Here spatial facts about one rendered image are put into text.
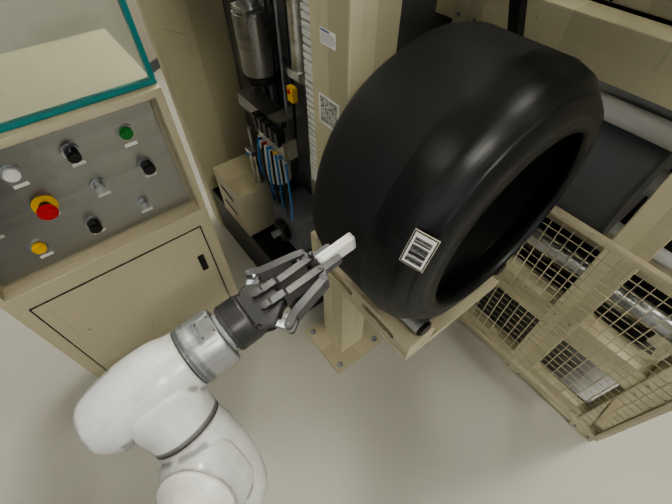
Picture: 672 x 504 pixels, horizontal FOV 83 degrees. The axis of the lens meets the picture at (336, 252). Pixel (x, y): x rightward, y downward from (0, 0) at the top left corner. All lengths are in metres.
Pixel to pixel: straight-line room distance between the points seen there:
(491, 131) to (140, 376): 0.54
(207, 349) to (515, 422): 1.55
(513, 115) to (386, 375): 1.43
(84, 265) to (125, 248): 0.10
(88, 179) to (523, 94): 0.93
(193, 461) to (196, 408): 0.06
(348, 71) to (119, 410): 0.67
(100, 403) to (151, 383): 0.06
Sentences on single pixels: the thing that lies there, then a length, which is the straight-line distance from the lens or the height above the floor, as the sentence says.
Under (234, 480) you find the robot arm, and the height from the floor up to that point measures 1.12.
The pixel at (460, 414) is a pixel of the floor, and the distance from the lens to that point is 1.84.
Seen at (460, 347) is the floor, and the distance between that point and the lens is 1.95.
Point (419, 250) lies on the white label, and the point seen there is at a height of 1.27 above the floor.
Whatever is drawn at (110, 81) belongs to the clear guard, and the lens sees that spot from 0.98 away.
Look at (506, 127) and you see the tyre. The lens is 0.57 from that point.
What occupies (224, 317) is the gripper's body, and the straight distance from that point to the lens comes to 0.55.
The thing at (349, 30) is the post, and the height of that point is 1.41.
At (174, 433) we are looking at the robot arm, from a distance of 0.57.
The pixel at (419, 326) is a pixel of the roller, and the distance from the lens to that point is 0.90.
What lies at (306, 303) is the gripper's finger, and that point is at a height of 1.23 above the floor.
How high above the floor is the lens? 1.70
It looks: 52 degrees down
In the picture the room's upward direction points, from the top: straight up
